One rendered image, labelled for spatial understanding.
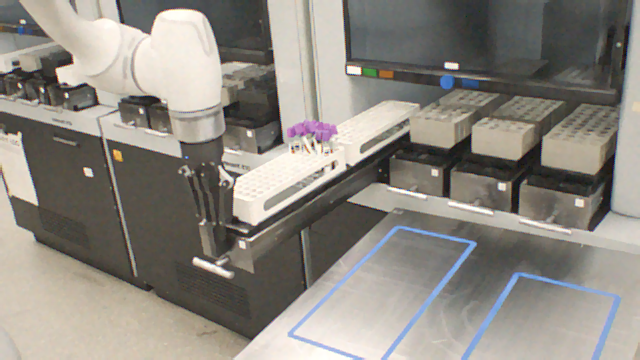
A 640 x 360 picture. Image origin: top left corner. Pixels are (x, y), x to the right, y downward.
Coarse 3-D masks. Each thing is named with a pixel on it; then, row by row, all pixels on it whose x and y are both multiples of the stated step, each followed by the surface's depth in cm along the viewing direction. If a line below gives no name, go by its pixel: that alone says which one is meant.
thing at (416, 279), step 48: (384, 240) 113; (432, 240) 112; (480, 240) 111; (528, 240) 109; (336, 288) 101; (384, 288) 100; (432, 288) 99; (480, 288) 98; (528, 288) 97; (576, 288) 96; (624, 288) 95; (288, 336) 91; (336, 336) 91; (384, 336) 90; (432, 336) 89; (480, 336) 88; (528, 336) 87; (576, 336) 86; (624, 336) 86
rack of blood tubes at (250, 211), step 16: (288, 160) 139; (304, 160) 138; (320, 160) 137; (256, 176) 132; (272, 176) 131; (288, 176) 131; (304, 176) 132; (240, 192) 126; (256, 192) 125; (272, 192) 125; (288, 192) 137; (304, 192) 133; (240, 208) 124; (256, 208) 123; (272, 208) 126; (256, 224) 124
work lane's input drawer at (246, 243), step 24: (360, 168) 146; (384, 168) 152; (312, 192) 134; (336, 192) 139; (288, 216) 128; (312, 216) 134; (240, 240) 122; (264, 240) 123; (216, 264) 124; (240, 264) 124
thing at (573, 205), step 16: (544, 176) 135; (560, 176) 129; (608, 176) 132; (528, 192) 131; (544, 192) 129; (560, 192) 127; (576, 192) 126; (592, 192) 126; (608, 192) 133; (528, 208) 133; (544, 208) 130; (560, 208) 128; (576, 208) 126; (592, 208) 126; (528, 224) 129; (544, 224) 127; (560, 224) 130; (576, 224) 127
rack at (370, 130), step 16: (368, 112) 162; (384, 112) 161; (400, 112) 160; (416, 112) 162; (352, 128) 152; (368, 128) 151; (384, 128) 152; (400, 128) 164; (352, 144) 143; (368, 144) 158; (384, 144) 154; (352, 160) 145
